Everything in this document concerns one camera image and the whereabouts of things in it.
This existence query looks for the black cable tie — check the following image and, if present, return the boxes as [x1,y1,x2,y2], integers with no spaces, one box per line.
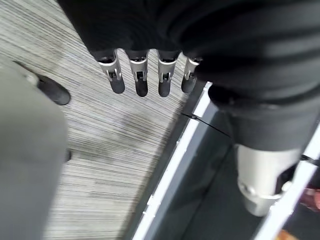
[181,112,232,138]
[299,154,320,167]

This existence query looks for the dark grey shelf unit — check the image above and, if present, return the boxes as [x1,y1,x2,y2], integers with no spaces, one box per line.
[131,81,320,240]

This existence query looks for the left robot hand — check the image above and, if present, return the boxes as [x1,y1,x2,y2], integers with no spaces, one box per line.
[56,0,320,217]

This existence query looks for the orange packaged good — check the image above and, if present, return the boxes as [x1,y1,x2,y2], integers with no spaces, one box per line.
[276,229,297,240]

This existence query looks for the silver robot leg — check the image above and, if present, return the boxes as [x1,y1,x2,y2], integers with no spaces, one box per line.
[0,59,70,240]

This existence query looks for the reddish brown packaged good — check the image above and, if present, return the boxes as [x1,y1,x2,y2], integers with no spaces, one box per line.
[299,187,320,211]

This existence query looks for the dark robot foot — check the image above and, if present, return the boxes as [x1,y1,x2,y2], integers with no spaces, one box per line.
[36,74,72,106]

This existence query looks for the white shelf price rail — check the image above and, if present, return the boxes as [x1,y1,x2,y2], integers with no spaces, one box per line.
[253,132,320,240]
[131,81,214,240]

